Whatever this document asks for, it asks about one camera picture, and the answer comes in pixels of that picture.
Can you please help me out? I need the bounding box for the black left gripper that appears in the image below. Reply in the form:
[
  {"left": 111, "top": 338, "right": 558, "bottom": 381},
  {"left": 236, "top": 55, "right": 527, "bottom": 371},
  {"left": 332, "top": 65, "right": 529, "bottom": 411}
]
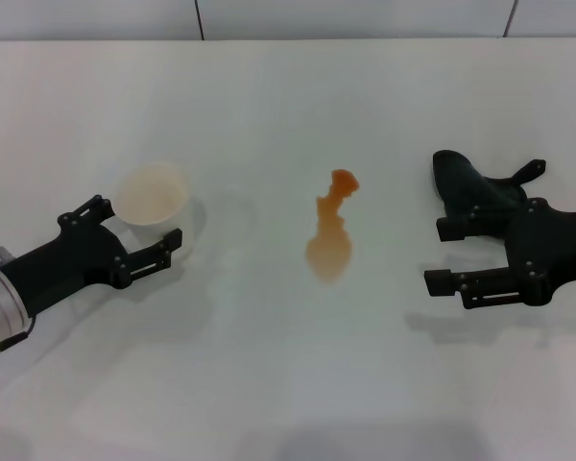
[{"left": 0, "top": 193, "right": 184, "bottom": 318}]

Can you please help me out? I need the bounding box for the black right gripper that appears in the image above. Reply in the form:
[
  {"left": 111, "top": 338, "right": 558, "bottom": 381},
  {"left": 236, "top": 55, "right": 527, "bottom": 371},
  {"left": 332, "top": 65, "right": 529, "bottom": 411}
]
[{"left": 422, "top": 198, "right": 576, "bottom": 310}]

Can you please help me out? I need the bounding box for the translucent white plastic cup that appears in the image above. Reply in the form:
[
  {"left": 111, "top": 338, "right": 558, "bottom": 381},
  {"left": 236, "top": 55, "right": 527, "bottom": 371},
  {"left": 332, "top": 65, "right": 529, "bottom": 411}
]
[{"left": 114, "top": 162, "right": 196, "bottom": 258}]

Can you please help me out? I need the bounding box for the dark blue rag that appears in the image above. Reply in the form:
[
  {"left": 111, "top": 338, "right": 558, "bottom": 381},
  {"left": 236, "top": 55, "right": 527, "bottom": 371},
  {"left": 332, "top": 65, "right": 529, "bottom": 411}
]
[{"left": 431, "top": 149, "right": 549, "bottom": 240}]

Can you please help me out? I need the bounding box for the brown water stain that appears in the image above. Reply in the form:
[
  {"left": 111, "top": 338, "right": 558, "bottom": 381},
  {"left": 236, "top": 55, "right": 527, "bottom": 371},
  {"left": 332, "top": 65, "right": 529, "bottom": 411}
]
[{"left": 304, "top": 168, "right": 362, "bottom": 286}]

